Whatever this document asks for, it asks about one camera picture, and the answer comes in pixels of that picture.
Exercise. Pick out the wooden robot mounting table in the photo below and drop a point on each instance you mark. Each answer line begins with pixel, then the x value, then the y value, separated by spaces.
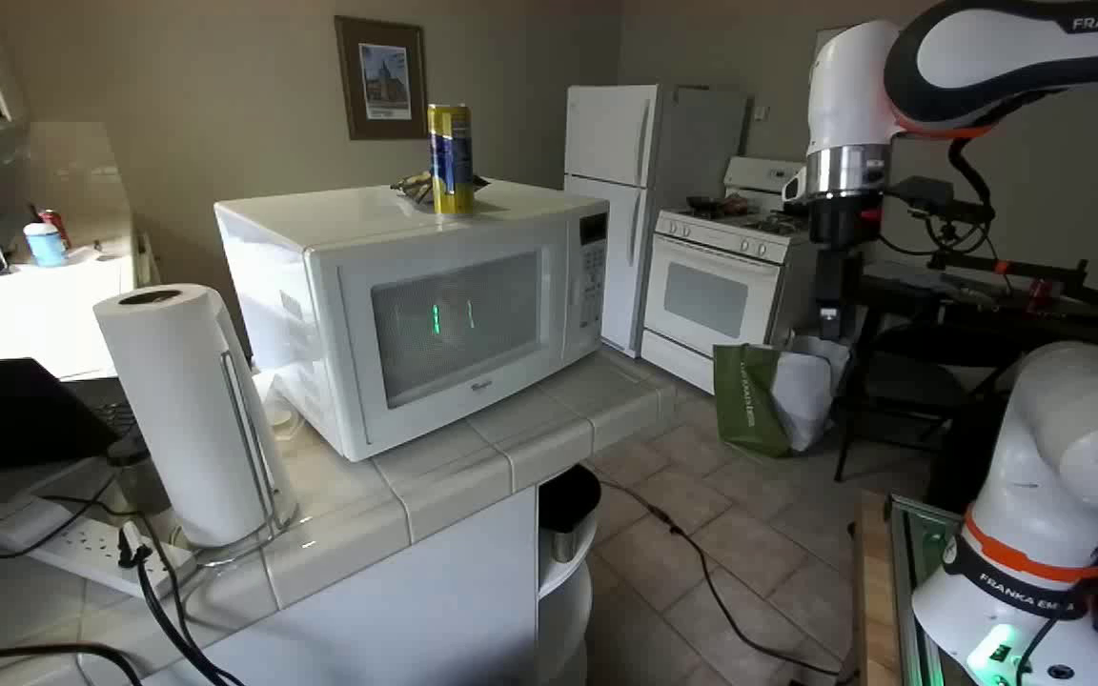
pixel 874 595

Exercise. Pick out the white rounded shelf cabinet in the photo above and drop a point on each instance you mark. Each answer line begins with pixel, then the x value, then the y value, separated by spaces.
pixel 419 595

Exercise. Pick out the white plastic bag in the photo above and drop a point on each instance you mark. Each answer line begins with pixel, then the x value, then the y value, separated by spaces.
pixel 808 394

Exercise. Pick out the black metal table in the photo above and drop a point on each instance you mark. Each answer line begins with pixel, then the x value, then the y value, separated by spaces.
pixel 954 328

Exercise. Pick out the white kitchen stove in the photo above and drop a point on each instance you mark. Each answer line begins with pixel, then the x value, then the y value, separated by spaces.
pixel 715 290

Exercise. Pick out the white paper towel roll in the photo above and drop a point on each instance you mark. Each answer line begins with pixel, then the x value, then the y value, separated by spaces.
pixel 189 407

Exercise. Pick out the white power strip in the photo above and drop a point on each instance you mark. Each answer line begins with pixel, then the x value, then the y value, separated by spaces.
pixel 67 537

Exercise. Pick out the yellow and blue can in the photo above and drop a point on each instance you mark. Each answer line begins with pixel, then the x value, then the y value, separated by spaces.
pixel 452 159

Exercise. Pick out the light blue cup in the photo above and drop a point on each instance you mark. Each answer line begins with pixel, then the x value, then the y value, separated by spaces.
pixel 46 247

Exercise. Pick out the white refrigerator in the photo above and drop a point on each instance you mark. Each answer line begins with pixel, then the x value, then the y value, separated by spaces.
pixel 628 192

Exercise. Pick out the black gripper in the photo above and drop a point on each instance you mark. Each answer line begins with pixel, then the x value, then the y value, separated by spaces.
pixel 848 233

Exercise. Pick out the white microwave oven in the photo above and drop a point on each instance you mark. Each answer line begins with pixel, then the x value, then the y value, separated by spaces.
pixel 447 318

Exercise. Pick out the dark framed picture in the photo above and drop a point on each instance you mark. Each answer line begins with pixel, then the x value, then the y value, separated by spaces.
pixel 384 79

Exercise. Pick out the black flat panel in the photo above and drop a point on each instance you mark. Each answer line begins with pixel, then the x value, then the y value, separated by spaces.
pixel 17 413

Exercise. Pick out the dark crumpled item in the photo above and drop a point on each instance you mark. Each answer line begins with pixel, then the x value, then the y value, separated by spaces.
pixel 414 192

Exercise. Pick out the black tripod with red clamps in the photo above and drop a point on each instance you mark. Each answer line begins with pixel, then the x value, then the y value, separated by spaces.
pixel 1018 267

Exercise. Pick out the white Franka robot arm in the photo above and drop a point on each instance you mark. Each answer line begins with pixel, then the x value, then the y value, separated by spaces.
pixel 1057 445

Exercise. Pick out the red can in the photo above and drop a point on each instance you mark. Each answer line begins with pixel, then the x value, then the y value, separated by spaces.
pixel 53 220

